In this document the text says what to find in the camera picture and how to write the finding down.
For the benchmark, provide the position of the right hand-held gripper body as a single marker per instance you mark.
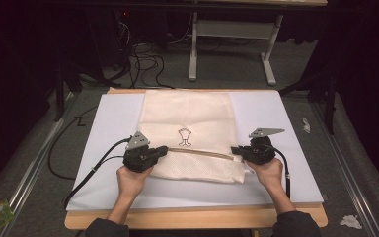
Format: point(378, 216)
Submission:
point(260, 154)

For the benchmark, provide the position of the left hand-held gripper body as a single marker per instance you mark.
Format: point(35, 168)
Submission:
point(138, 158)

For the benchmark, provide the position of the cream mesh laundry bag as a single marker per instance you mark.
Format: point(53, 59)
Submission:
point(190, 115)

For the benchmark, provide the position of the person's right hand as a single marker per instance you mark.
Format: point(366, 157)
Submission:
point(267, 174)

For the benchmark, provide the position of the person's left hand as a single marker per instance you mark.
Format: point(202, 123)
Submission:
point(132, 181)

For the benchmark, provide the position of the white foam mat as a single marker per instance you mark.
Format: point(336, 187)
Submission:
point(112, 191)

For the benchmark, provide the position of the small crumpled white tissue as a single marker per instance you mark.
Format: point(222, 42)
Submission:
point(306, 125)

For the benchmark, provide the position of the black metal stand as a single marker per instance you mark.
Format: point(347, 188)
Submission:
point(60, 89)
point(329, 98)

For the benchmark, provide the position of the large crumpled white tissue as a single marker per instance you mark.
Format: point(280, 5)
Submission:
point(350, 221)

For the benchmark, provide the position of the metal floor rail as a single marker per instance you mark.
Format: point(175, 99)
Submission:
point(33, 171)
point(345, 164)

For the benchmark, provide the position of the white metal desk frame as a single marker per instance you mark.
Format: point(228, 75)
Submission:
point(233, 29)

